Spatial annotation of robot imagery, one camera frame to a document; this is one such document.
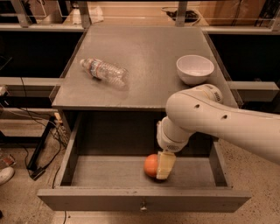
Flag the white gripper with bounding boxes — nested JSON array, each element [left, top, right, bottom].
[[156, 116, 194, 180]]

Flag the orange fruit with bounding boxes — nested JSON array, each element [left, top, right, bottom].
[[143, 154, 158, 178]]

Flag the grey top drawer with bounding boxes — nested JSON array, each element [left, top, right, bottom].
[[38, 111, 251, 213]]

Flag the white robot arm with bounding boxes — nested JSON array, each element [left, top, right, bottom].
[[156, 84, 280, 180]]

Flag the small metal drawer knob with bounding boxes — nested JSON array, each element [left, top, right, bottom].
[[140, 199, 147, 212]]

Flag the grey cabinet with counter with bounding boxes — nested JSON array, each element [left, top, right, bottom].
[[48, 24, 244, 143]]

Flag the white ceramic bowl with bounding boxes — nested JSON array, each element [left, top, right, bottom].
[[176, 55, 214, 86]]

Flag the clear plastic water bottle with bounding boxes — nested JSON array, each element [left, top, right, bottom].
[[80, 58, 129, 88]]

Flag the black metal stand leg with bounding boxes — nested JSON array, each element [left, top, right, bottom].
[[27, 116, 55, 181]]

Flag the white shoe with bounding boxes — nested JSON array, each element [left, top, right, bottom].
[[0, 167, 15, 186]]

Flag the black floor cables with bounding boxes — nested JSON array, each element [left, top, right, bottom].
[[0, 76, 71, 224]]

